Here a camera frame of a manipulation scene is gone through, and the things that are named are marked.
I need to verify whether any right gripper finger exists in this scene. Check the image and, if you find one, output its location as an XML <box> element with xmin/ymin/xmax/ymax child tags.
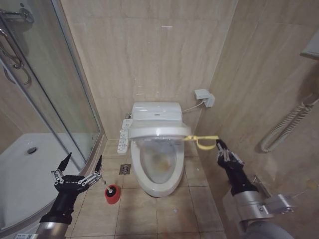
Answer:
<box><xmin>215</xmin><ymin>139</ymin><xmax>231</xmax><ymax>162</ymax></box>
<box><xmin>224</xmin><ymin>144</ymin><xmax>246</xmax><ymax>167</ymax></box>

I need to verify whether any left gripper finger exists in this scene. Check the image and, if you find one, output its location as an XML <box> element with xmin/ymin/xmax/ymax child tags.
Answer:
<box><xmin>82</xmin><ymin>154</ymin><xmax>103</xmax><ymax>187</ymax></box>
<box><xmin>50</xmin><ymin>152</ymin><xmax>72</xmax><ymax>185</ymax></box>

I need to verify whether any yellow pull strap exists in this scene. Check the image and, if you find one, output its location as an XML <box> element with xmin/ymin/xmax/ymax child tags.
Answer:
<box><xmin>184</xmin><ymin>134</ymin><xmax>221</xmax><ymax>151</ymax></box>

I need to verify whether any white toilet lid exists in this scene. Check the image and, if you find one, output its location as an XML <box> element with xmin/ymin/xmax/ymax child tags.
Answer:
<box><xmin>128</xmin><ymin>121</ymin><xmax>193</xmax><ymax>141</ymax></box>

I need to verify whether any white toilet brush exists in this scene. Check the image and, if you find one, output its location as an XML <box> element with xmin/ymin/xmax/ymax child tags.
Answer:
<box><xmin>100</xmin><ymin>177</ymin><xmax>113</xmax><ymax>196</ymax></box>

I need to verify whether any red toilet brush holder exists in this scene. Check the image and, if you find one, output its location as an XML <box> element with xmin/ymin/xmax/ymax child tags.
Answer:
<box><xmin>104</xmin><ymin>184</ymin><xmax>121</xmax><ymax>206</ymax></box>

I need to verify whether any white toilet bowl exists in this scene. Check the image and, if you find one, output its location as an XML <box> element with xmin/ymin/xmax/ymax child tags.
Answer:
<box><xmin>130</xmin><ymin>137</ymin><xmax>186</xmax><ymax>198</ymax></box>

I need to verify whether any white bidet control panel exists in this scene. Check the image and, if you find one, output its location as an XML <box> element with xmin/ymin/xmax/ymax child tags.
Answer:
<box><xmin>117</xmin><ymin>119</ymin><xmax>133</xmax><ymax>155</ymax></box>

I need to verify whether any white shower tray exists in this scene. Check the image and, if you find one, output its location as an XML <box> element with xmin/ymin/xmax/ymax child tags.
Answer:
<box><xmin>0</xmin><ymin>132</ymin><xmax>105</xmax><ymax>231</ymax></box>

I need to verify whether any chrome shower fitting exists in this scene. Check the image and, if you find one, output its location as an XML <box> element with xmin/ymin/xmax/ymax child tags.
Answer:
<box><xmin>0</xmin><ymin>7</ymin><xmax>35</xmax><ymax>25</ymax></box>

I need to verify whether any white power cable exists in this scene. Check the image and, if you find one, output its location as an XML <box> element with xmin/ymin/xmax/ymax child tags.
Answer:
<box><xmin>181</xmin><ymin>101</ymin><xmax>203</xmax><ymax>113</ymax></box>

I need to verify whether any white wall outlet box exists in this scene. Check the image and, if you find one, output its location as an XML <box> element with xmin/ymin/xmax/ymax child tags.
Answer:
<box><xmin>194</xmin><ymin>88</ymin><xmax>216</xmax><ymax>109</ymax></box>

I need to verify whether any beige coiled cord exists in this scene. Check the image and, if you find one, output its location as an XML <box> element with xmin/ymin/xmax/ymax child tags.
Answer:
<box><xmin>260</xmin><ymin>95</ymin><xmax>319</xmax><ymax>153</ymax></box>

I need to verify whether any glass shower enclosure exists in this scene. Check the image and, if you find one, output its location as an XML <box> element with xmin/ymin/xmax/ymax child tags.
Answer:
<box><xmin>0</xmin><ymin>0</ymin><xmax>105</xmax><ymax>162</ymax></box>

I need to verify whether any chrome shower hose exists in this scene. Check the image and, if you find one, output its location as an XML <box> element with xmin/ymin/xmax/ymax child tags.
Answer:
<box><xmin>0</xmin><ymin>27</ymin><xmax>32</xmax><ymax>87</ymax></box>

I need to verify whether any white wall-mounted box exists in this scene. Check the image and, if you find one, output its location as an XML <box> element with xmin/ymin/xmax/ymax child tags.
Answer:
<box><xmin>300</xmin><ymin>36</ymin><xmax>319</xmax><ymax>61</ymax></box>

